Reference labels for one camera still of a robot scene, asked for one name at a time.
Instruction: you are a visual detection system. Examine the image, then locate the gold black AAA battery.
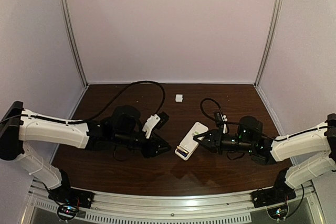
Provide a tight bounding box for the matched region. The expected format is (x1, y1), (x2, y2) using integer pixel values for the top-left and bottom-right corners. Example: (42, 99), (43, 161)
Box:
(176, 148), (188, 156)

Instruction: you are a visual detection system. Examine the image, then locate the white remote control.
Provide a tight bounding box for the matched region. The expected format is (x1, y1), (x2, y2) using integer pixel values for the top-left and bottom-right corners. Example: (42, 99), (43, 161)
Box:
(175, 122), (208, 161)

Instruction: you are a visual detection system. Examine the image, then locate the purple AAA battery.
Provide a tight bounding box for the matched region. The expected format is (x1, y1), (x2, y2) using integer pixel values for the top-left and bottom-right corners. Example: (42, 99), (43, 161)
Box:
(179, 151), (188, 158)

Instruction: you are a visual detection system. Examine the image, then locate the white battery cover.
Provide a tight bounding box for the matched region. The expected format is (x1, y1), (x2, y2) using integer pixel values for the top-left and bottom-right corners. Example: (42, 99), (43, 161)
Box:
(175, 94), (183, 103)

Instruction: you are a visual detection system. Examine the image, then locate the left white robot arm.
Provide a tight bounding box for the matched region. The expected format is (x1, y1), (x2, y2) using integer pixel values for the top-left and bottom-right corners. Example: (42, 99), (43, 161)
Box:
(1, 101), (171, 191)

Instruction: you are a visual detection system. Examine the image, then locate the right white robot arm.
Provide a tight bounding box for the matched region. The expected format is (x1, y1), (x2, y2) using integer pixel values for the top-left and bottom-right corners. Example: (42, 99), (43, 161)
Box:
(193, 113), (335, 191)

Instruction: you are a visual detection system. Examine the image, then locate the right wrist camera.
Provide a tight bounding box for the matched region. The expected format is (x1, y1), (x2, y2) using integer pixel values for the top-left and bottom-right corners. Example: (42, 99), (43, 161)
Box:
(214, 111), (228, 134)

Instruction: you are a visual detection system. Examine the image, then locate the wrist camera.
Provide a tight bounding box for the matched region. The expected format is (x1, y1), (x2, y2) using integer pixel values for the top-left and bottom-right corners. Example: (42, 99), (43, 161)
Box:
(142, 112), (170, 139)
(214, 111), (228, 134)

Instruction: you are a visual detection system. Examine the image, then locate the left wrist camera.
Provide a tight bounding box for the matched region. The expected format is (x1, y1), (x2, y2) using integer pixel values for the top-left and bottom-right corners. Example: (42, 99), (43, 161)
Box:
(142, 112), (170, 139)

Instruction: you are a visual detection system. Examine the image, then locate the right black camera cable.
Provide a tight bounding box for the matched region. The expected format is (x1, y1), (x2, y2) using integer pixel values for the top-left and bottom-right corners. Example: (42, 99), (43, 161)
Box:
(200, 98), (329, 141)

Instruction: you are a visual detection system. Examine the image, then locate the black camera cable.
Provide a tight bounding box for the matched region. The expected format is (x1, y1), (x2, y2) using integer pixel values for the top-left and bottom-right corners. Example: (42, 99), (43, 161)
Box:
(0, 81), (166, 130)
(200, 98), (329, 141)

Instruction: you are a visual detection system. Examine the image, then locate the front aluminium rail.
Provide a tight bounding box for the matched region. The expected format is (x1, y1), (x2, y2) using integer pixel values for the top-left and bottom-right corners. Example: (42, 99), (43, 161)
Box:
(26, 176), (323, 223)

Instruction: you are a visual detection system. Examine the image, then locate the left black camera cable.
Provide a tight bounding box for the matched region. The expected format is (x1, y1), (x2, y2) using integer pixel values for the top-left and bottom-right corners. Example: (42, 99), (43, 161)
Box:
(0, 81), (166, 130)

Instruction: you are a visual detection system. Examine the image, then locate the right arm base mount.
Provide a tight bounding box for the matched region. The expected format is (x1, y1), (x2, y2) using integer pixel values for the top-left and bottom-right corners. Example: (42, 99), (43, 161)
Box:
(251, 168), (296, 221)

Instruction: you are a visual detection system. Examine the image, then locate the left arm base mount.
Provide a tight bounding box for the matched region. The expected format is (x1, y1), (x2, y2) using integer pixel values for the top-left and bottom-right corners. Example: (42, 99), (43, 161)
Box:
(47, 169), (95, 222)

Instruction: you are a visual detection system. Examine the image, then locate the right aluminium frame post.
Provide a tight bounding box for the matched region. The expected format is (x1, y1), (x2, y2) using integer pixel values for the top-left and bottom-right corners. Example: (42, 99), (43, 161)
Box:
(254, 0), (284, 89)

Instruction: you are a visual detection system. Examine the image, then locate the aluminium frame post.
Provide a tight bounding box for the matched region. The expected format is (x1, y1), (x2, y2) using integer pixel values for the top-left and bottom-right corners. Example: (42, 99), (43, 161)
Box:
(254, 0), (284, 89)
(60, 0), (89, 88)

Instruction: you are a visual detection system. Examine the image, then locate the left aluminium frame post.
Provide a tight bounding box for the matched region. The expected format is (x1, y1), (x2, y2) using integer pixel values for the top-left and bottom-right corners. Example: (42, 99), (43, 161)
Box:
(60, 0), (89, 88)

